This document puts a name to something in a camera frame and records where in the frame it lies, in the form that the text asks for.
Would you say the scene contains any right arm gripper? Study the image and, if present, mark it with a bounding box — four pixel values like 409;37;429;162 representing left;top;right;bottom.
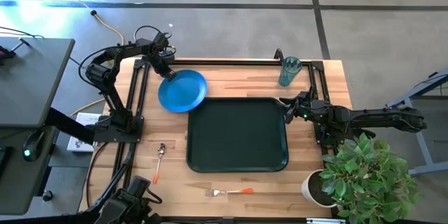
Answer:
279;90;333;127

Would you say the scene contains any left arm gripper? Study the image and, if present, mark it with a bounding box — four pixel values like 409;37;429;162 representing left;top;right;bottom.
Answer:
150;49;179;81

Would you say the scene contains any blue round plate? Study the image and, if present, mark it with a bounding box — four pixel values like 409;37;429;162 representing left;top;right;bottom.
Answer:
157;69;209;113

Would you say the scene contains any dark green plastic tray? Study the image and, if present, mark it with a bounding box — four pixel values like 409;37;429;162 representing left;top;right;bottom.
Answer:
185;97;290;174

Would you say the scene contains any white plant pot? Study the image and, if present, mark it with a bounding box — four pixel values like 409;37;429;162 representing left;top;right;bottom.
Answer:
301;169;339;209

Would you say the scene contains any green leafy plant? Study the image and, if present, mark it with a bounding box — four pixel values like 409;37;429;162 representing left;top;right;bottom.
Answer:
318;132;421;224

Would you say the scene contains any white printed box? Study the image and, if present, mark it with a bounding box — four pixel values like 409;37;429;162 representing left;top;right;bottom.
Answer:
66;111;103;153

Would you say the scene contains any grey metal stand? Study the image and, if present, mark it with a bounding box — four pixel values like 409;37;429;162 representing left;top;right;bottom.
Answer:
384;69;448;178

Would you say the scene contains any grey desk top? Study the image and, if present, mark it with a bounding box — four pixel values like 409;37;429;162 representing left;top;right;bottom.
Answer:
0;36;76;129

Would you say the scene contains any black computer mouse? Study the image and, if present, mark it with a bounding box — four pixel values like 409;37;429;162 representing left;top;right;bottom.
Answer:
22;130;46;162

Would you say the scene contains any black aluminium rail frame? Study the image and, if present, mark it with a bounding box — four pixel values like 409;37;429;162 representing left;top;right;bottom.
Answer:
82;57;333;224

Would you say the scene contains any yellow floor cable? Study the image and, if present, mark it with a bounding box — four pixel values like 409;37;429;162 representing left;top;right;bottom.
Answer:
46;0;125;117

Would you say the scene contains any orange-handled metal spoon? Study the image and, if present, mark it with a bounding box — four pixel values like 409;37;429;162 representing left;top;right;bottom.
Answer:
152;143;167;185

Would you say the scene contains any orange-handled metal fork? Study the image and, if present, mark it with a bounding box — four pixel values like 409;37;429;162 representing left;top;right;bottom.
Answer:
204;188;254;197

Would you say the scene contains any silver metal bracket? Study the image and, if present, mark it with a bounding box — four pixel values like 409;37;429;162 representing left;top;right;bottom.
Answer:
306;218;347;224

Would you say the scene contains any black camera mount rig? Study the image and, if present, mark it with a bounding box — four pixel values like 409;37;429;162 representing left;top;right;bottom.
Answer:
78;175;164;224

